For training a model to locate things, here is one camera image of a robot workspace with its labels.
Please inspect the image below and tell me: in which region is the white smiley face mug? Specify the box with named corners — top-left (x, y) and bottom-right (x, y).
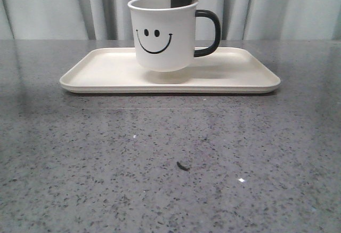
top-left (127, 0), bottom-right (221, 72)

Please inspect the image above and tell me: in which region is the cream rectangular tray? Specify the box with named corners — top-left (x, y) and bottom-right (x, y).
top-left (60, 47), bottom-right (281, 94)

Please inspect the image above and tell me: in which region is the pale grey curtain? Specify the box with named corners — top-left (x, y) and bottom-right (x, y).
top-left (1, 0), bottom-right (340, 40)

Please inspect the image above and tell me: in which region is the small black debris piece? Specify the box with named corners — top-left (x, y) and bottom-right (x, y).
top-left (176, 162), bottom-right (190, 171)

